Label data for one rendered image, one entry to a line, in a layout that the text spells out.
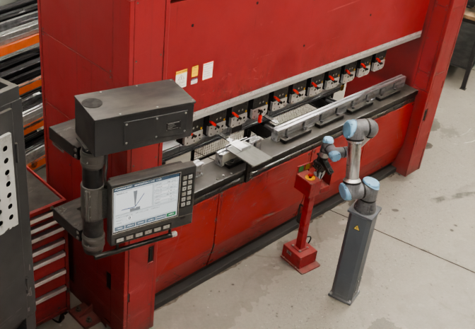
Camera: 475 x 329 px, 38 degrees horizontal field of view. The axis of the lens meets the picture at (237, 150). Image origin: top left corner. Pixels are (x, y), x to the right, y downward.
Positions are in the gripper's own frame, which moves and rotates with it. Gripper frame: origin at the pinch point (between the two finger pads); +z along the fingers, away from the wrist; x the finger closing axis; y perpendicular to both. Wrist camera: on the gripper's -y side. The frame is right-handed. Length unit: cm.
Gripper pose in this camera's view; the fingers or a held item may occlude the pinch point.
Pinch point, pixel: (319, 179)
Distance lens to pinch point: 498.3
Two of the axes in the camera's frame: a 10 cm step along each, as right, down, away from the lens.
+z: -1.5, 8.0, 5.8
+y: -6.0, -5.4, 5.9
